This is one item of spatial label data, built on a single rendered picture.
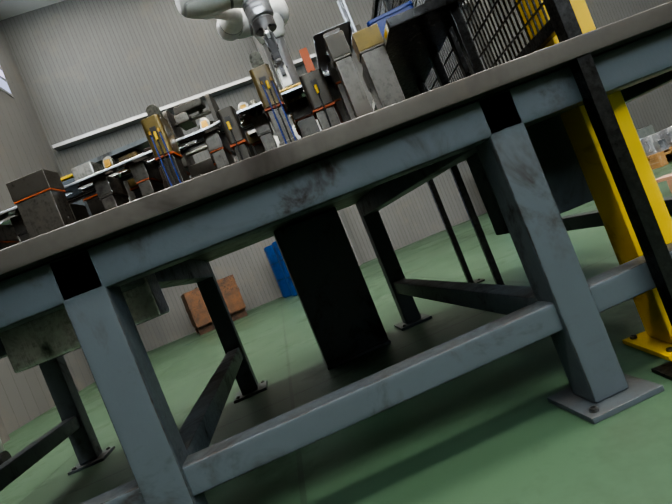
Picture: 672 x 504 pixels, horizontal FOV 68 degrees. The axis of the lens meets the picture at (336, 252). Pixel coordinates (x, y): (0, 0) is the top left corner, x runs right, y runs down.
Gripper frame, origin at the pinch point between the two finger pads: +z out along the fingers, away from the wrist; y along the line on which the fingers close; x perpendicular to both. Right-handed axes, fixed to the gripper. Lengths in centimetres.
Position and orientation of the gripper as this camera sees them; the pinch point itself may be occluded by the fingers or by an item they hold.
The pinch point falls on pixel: (285, 77)
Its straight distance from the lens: 174.3
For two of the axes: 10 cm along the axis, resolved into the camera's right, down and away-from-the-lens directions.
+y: -0.2, 0.2, -10.0
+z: 3.7, 9.3, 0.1
